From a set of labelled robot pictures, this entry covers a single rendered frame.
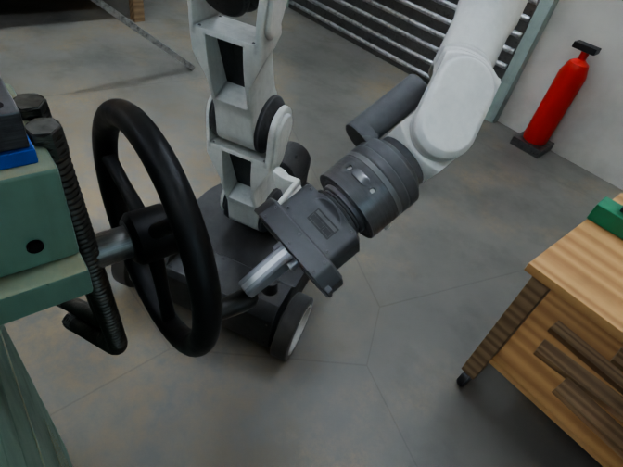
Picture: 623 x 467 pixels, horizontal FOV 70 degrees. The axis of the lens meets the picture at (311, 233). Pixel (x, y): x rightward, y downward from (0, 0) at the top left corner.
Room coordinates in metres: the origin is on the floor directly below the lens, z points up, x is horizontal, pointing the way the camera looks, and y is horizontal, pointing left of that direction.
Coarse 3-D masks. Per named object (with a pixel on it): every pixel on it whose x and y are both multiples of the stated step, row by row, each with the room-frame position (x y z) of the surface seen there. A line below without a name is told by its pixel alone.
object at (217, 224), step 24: (288, 144) 1.32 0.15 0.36; (288, 168) 1.20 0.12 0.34; (216, 192) 1.20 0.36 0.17; (216, 216) 1.08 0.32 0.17; (216, 240) 0.97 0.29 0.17; (240, 240) 1.00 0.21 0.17; (264, 240) 1.02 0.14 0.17; (168, 264) 0.81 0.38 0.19; (216, 264) 0.85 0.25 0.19; (240, 264) 0.88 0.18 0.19; (240, 288) 0.79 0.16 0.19; (264, 288) 0.78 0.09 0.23; (288, 288) 0.81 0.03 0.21; (264, 312) 0.73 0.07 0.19; (264, 336) 0.71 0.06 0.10
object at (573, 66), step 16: (576, 48) 2.49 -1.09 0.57; (592, 48) 2.45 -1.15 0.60; (576, 64) 2.45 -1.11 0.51; (560, 80) 2.45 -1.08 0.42; (576, 80) 2.42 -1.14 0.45; (544, 96) 2.50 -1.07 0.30; (560, 96) 2.42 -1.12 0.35; (544, 112) 2.44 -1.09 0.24; (560, 112) 2.42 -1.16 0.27; (528, 128) 2.47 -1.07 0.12; (544, 128) 2.42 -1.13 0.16; (512, 144) 2.46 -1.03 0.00; (528, 144) 2.42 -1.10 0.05; (544, 144) 2.43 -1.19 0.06
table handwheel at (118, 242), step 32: (96, 128) 0.39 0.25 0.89; (128, 128) 0.32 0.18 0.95; (96, 160) 0.41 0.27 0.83; (160, 160) 0.29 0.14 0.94; (128, 192) 0.37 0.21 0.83; (160, 192) 0.28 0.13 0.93; (192, 192) 0.29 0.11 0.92; (128, 224) 0.32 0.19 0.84; (160, 224) 0.30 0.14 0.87; (192, 224) 0.26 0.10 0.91; (128, 256) 0.30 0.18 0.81; (160, 256) 0.31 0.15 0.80; (192, 256) 0.25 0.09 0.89; (160, 288) 0.31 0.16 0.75; (192, 288) 0.24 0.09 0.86; (160, 320) 0.31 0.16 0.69; (192, 320) 0.24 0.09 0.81; (192, 352) 0.24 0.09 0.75
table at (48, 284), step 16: (80, 256) 0.24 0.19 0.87; (16, 272) 0.20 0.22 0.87; (32, 272) 0.21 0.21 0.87; (48, 272) 0.21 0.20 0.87; (64, 272) 0.21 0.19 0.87; (80, 272) 0.22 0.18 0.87; (0, 288) 0.19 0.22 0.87; (16, 288) 0.19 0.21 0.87; (32, 288) 0.19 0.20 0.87; (48, 288) 0.20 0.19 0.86; (64, 288) 0.21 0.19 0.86; (80, 288) 0.22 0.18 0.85; (0, 304) 0.18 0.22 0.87; (16, 304) 0.18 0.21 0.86; (32, 304) 0.19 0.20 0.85; (48, 304) 0.20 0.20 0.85; (0, 320) 0.17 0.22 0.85
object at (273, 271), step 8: (280, 256) 0.32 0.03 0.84; (288, 256) 0.32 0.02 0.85; (272, 264) 0.31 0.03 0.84; (280, 264) 0.31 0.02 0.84; (288, 264) 0.31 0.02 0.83; (296, 264) 0.32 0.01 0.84; (264, 272) 0.30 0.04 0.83; (272, 272) 0.30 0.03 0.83; (280, 272) 0.31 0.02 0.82; (256, 280) 0.29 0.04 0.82; (264, 280) 0.30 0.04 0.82; (272, 280) 0.31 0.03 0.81; (248, 288) 0.29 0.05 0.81; (256, 288) 0.29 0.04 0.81; (248, 296) 0.29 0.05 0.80
